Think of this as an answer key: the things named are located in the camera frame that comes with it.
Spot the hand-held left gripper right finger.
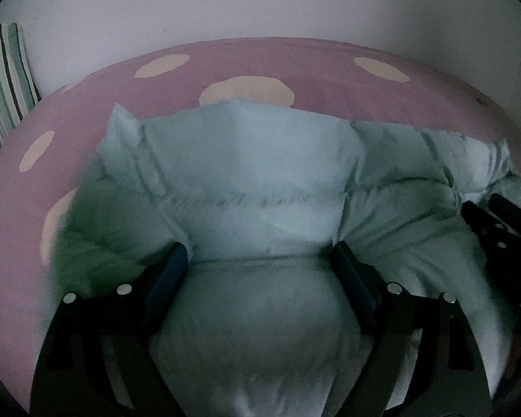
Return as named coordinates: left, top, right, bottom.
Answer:
left=332, top=241, right=492, bottom=417

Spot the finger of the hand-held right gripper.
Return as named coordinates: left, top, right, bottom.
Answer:
left=460, top=201, right=521, bottom=270
left=490, top=193, right=521, bottom=237

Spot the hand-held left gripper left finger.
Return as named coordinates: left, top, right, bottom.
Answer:
left=30, top=241, right=190, bottom=417

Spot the light green quilted jacket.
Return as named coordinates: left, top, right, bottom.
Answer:
left=48, top=100, right=521, bottom=417

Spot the pink polka dot bed sheet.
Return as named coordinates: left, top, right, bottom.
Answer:
left=0, top=37, right=521, bottom=414

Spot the striped pillow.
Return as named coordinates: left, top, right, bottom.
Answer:
left=0, top=23, right=42, bottom=171

